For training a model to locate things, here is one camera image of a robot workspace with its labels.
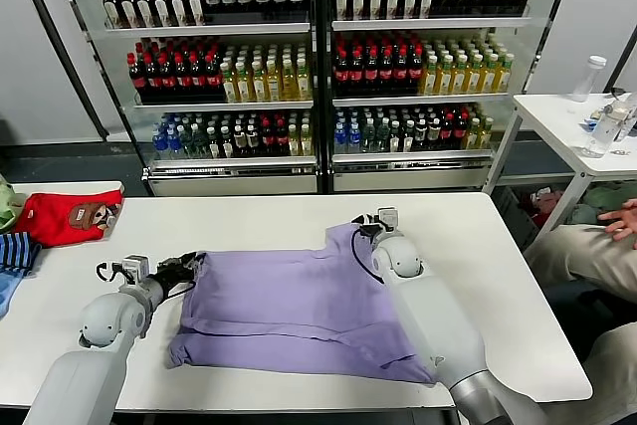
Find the purple t-shirt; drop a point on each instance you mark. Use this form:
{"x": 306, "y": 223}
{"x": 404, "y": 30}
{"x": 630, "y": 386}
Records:
{"x": 278, "y": 305}

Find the beige trouser leg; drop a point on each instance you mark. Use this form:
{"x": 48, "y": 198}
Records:
{"x": 614, "y": 375}
{"x": 582, "y": 261}

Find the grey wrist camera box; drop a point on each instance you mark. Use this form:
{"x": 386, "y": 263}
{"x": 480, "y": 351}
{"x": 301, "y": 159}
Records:
{"x": 135, "y": 266}
{"x": 388, "y": 218}

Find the black chair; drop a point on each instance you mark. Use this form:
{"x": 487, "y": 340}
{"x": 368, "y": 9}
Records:
{"x": 582, "y": 310}

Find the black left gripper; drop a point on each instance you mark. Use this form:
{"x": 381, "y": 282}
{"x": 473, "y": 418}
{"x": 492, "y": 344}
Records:
{"x": 171, "y": 278}

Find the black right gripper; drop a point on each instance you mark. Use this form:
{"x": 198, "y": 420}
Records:
{"x": 368, "y": 226}

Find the blue water bottle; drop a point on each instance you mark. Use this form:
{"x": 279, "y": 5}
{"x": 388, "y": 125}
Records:
{"x": 341, "y": 139}
{"x": 354, "y": 139}
{"x": 172, "y": 144}
{"x": 160, "y": 144}

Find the clear water bottle with lid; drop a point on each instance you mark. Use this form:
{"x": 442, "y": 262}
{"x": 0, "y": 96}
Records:
{"x": 599, "y": 139}

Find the red shirt with bear print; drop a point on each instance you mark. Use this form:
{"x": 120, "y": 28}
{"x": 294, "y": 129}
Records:
{"x": 50, "y": 218}

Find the light blue garment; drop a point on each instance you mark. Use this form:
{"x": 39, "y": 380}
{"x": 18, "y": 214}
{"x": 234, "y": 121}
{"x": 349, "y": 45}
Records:
{"x": 7, "y": 293}

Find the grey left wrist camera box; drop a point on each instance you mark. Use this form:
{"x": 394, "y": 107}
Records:
{"x": 135, "y": 266}

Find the clear bottle white cap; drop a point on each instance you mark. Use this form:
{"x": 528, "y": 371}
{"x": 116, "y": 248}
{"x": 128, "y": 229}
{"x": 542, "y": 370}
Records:
{"x": 587, "y": 84}

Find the black plastic crate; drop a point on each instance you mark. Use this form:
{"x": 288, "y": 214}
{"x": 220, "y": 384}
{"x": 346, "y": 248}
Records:
{"x": 517, "y": 218}

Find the red cloth pile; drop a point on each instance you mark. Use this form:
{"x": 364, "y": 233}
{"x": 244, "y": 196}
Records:
{"x": 547, "y": 206}

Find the dark bottle white cap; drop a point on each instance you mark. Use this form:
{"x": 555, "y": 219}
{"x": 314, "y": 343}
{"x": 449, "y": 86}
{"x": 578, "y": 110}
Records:
{"x": 408, "y": 138}
{"x": 253, "y": 141}
{"x": 240, "y": 141}
{"x": 214, "y": 142}
{"x": 434, "y": 137}
{"x": 228, "y": 142}
{"x": 421, "y": 137}
{"x": 395, "y": 138}

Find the small blue wrapper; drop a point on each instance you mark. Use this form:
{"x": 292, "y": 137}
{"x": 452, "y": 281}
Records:
{"x": 592, "y": 122}

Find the white side table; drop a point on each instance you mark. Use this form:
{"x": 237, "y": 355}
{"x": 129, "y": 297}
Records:
{"x": 552, "y": 114}

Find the green cloth pile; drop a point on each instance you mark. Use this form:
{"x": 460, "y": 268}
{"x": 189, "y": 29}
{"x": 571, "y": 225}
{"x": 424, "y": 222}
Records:
{"x": 592, "y": 196}

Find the yellow juice bottle green cap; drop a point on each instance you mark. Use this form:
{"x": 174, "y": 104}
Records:
{"x": 430, "y": 80}
{"x": 230, "y": 85}
{"x": 294, "y": 141}
{"x": 259, "y": 85}
{"x": 504, "y": 80}
{"x": 487, "y": 136}
{"x": 460, "y": 80}
{"x": 474, "y": 136}
{"x": 274, "y": 85}
{"x": 445, "y": 80}
{"x": 288, "y": 85}
{"x": 307, "y": 141}
{"x": 302, "y": 85}
{"x": 489, "y": 80}
{"x": 475, "y": 80}
{"x": 245, "y": 85}

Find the light green garment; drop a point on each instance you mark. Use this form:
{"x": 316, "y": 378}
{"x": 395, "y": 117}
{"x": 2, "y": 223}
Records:
{"x": 6, "y": 206}

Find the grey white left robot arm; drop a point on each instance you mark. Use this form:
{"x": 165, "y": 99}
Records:
{"x": 99, "y": 325}

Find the cola bottle red cap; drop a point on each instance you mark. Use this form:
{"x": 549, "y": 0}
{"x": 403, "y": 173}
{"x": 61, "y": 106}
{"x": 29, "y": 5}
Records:
{"x": 268, "y": 140}
{"x": 214, "y": 79}
{"x": 356, "y": 75}
{"x": 461, "y": 135}
{"x": 341, "y": 75}
{"x": 139, "y": 79}
{"x": 153, "y": 79}
{"x": 281, "y": 140}
{"x": 371, "y": 75}
{"x": 416, "y": 75}
{"x": 184, "y": 79}
{"x": 401, "y": 75}
{"x": 448, "y": 135}
{"x": 168, "y": 79}
{"x": 386, "y": 75}
{"x": 199, "y": 79}

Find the white beverage display shelf unit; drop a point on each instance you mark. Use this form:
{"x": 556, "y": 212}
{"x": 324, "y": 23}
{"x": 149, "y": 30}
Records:
{"x": 209, "y": 29}
{"x": 428, "y": 24}

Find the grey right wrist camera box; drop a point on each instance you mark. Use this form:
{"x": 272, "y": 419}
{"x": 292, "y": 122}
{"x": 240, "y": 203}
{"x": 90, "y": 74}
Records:
{"x": 388, "y": 218}

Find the black glasses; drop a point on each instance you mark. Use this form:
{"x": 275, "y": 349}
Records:
{"x": 617, "y": 92}

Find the person's bare hand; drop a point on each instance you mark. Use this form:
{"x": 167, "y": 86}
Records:
{"x": 628, "y": 218}

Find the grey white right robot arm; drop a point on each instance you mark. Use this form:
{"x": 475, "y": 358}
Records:
{"x": 433, "y": 315}

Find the blue black striped garment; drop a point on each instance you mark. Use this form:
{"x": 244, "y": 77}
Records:
{"x": 17, "y": 253}

